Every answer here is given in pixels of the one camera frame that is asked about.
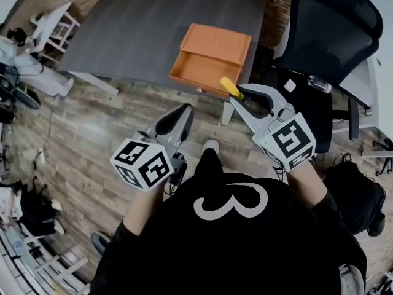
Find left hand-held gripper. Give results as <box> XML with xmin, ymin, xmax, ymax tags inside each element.
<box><xmin>109</xmin><ymin>103</ymin><xmax>195</xmax><ymax>192</ymax></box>

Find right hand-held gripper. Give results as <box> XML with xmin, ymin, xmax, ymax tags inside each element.
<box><xmin>229</xmin><ymin>83</ymin><xmax>317</xmax><ymax>173</ymax></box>

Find yellow handled screwdriver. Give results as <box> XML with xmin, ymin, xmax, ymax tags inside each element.
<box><xmin>220</xmin><ymin>76</ymin><xmax>246</xmax><ymax>101</ymax></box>

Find orange cardboard box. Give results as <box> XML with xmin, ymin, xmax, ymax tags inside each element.
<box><xmin>168</xmin><ymin>23</ymin><xmax>253</xmax><ymax>98</ymax></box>

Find person's right forearm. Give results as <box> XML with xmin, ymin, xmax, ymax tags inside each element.
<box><xmin>285</xmin><ymin>155</ymin><xmax>329</xmax><ymax>210</ymax></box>

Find person's left forearm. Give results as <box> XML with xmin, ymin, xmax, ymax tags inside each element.
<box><xmin>122</xmin><ymin>181</ymin><xmax>168</xmax><ymax>237</ymax></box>

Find white table leg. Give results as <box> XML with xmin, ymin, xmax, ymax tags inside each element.
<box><xmin>220</xmin><ymin>101</ymin><xmax>236</xmax><ymax>126</ymax></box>

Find white shoe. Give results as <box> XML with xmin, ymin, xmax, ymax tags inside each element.
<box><xmin>203</xmin><ymin>139</ymin><xmax>220</xmax><ymax>155</ymax></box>

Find clear plastic bottle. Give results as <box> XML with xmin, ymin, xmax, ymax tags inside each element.
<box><xmin>307</xmin><ymin>74</ymin><xmax>333</xmax><ymax>95</ymax></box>

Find black mesh office chair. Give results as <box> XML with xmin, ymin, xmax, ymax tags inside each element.
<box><xmin>269</xmin><ymin>0</ymin><xmax>384</xmax><ymax>154</ymax></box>

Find white side desk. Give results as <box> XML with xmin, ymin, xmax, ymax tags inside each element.
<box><xmin>337</xmin><ymin>56</ymin><xmax>382</xmax><ymax>117</ymax></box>

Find black backpack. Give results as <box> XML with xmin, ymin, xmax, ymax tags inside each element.
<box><xmin>324</xmin><ymin>160</ymin><xmax>386</xmax><ymax>238</ymax></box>

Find dark grey shoe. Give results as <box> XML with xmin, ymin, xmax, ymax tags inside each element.
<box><xmin>90</xmin><ymin>231</ymin><xmax>112</xmax><ymax>256</ymax></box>

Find black shirt with white print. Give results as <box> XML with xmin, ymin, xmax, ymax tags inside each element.
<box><xmin>88</xmin><ymin>148</ymin><xmax>368</xmax><ymax>295</ymax></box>

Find white shelf unit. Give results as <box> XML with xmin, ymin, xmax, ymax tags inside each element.
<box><xmin>29</xmin><ymin>1</ymin><xmax>81</xmax><ymax>65</ymax></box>

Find grey trousers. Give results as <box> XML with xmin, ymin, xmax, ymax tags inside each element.
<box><xmin>337</xmin><ymin>264</ymin><xmax>367</xmax><ymax>295</ymax></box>

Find white metal rack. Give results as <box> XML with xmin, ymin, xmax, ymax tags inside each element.
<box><xmin>0</xmin><ymin>226</ymin><xmax>90</xmax><ymax>295</ymax></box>

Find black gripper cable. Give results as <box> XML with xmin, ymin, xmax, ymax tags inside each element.
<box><xmin>163</xmin><ymin>155</ymin><xmax>189</xmax><ymax>197</ymax></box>

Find black bag with straps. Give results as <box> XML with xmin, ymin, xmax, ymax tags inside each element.
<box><xmin>17</xmin><ymin>179</ymin><xmax>66</xmax><ymax>237</ymax></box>

